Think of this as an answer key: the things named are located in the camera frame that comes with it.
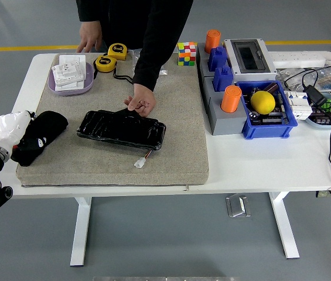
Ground black electronic parts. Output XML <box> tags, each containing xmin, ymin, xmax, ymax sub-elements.
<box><xmin>247</xmin><ymin>86</ymin><xmax>291</xmax><ymax>125</ymax></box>

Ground person's torso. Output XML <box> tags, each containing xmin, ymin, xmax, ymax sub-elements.
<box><xmin>76</xmin><ymin>0</ymin><xmax>194</xmax><ymax>50</ymax></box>

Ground person's left hand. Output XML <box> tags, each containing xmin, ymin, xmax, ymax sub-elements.
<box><xmin>123</xmin><ymin>83</ymin><xmax>156</xmax><ymax>118</ymax></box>

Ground white connector with orange wires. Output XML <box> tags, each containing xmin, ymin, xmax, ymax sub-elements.
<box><xmin>133</xmin><ymin>148</ymin><xmax>154</xmax><ymax>169</ymax></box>

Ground silver floor box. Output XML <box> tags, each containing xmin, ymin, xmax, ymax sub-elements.
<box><xmin>225</xmin><ymin>193</ymin><xmax>252</xmax><ymax>218</ymax></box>

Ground grey base block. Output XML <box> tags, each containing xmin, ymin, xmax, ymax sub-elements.
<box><xmin>202</xmin><ymin>76</ymin><xmax>250</xmax><ymax>136</ymax></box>
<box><xmin>196</xmin><ymin>42</ymin><xmax>230</xmax><ymax>85</ymax></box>

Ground clear plastic bag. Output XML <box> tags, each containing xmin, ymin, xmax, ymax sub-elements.
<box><xmin>128</xmin><ymin>48</ymin><xmax>169</xmax><ymax>76</ymax></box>

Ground white circuit breaker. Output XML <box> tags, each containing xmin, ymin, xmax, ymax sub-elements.
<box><xmin>284</xmin><ymin>90</ymin><xmax>313</xmax><ymax>121</ymax></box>

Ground flat white switch plate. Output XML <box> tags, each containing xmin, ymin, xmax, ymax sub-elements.
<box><xmin>58</xmin><ymin>54</ymin><xmax>86</xmax><ymax>67</ymax></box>

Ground light blue dish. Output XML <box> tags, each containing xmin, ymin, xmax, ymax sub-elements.
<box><xmin>305</xmin><ymin>93</ymin><xmax>331</xmax><ymax>130</ymax></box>

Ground black terminal block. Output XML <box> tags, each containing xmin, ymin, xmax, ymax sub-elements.
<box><xmin>311</xmin><ymin>108</ymin><xmax>331</xmax><ymax>125</ymax></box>

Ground white power strip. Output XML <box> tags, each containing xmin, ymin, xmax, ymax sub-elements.
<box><xmin>267</xmin><ymin>51</ymin><xmax>327</xmax><ymax>68</ymax></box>

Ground black power adapter with cable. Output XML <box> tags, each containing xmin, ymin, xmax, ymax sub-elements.
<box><xmin>284</xmin><ymin>66</ymin><xmax>331</xmax><ymax>200</ymax></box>

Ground white plate under module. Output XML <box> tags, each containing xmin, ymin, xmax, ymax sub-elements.
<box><xmin>54</xmin><ymin>79</ymin><xmax>84</xmax><ymax>92</ymax></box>

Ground white socket module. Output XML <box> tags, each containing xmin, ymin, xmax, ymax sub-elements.
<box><xmin>51</xmin><ymin>63</ymin><xmax>86</xmax><ymax>86</ymax></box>

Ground orange cylinder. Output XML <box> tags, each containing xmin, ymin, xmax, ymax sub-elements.
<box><xmin>220</xmin><ymin>85</ymin><xmax>243</xmax><ymax>113</ymax></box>
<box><xmin>204</xmin><ymin>29</ymin><xmax>222</xmax><ymax>54</ymax></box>

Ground yellow tape measure with strap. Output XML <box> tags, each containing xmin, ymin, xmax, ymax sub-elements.
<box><xmin>93</xmin><ymin>55</ymin><xmax>135</xmax><ymax>85</ymax></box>

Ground clear bag of small parts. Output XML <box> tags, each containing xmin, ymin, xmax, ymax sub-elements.
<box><xmin>276</xmin><ymin>67</ymin><xmax>331</xmax><ymax>97</ymax></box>

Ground person's right hand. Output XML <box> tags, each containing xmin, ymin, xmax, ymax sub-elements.
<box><xmin>76</xmin><ymin>20</ymin><xmax>104</xmax><ymax>54</ymax></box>

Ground blue block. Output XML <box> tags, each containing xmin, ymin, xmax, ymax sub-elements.
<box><xmin>207</xmin><ymin>46</ymin><xmax>228</xmax><ymax>73</ymax></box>
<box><xmin>213</xmin><ymin>65</ymin><xmax>234</xmax><ymax>92</ymax></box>

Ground black glossy panel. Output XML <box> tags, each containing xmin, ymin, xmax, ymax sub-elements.
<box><xmin>76</xmin><ymin>108</ymin><xmax>167</xmax><ymax>151</ymax></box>

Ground colourful puzzle cube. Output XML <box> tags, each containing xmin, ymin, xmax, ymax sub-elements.
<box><xmin>177</xmin><ymin>41</ymin><xmax>198</xmax><ymax>67</ymax></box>

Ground brown cylinder capacitor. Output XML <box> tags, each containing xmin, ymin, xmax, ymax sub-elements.
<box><xmin>263</xmin><ymin>81</ymin><xmax>280</xmax><ymax>94</ymax></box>

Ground white table leg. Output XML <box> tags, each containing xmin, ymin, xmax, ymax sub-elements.
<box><xmin>268</xmin><ymin>191</ymin><xmax>301</xmax><ymax>260</ymax></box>
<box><xmin>70</xmin><ymin>196</ymin><xmax>92</xmax><ymax>267</ymax></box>

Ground blue plastic bin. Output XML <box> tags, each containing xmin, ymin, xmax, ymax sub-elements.
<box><xmin>235</xmin><ymin>80</ymin><xmax>299</xmax><ymax>139</ymax></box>

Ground purple tray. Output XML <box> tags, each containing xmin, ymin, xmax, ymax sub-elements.
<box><xmin>47</xmin><ymin>61</ymin><xmax>95</xmax><ymax>97</ymax></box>

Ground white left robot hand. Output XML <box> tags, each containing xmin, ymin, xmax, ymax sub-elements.
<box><xmin>0</xmin><ymin>109</ymin><xmax>49</xmax><ymax>149</ymax></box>

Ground yellow lemon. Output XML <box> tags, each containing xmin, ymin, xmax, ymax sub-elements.
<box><xmin>250</xmin><ymin>90</ymin><xmax>277</xmax><ymax>115</ymax></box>

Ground grey electrical enclosure box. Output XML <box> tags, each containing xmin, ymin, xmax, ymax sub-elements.
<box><xmin>223</xmin><ymin>37</ymin><xmax>278</xmax><ymax>83</ymax></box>

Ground grey-brown mat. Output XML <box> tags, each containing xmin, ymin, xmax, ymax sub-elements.
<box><xmin>15</xmin><ymin>52</ymin><xmax>210</xmax><ymax>187</ymax></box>

